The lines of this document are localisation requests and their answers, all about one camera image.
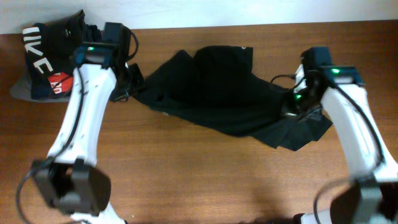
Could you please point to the white back board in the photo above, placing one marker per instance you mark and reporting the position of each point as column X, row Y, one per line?
column 157, row 14

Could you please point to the red folded shirt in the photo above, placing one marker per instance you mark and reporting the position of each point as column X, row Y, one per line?
column 60, row 82

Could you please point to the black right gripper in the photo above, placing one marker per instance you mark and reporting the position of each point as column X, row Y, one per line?
column 290, row 111

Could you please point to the black folded shirt on top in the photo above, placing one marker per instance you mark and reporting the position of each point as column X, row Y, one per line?
column 62, row 37

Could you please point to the grey folded shirt at bottom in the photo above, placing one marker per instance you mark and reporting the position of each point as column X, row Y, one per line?
column 21, row 90

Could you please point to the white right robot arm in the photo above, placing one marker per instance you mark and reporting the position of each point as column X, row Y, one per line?
column 369, row 193

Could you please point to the black t-shirt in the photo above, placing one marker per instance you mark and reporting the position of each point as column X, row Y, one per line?
column 217, row 89

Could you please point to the navy shirt with white letters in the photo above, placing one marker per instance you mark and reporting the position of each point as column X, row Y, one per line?
column 38, row 65

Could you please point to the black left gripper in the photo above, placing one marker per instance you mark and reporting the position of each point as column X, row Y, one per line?
column 138, row 81

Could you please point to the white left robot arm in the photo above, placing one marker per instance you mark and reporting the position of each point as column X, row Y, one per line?
column 68, row 179

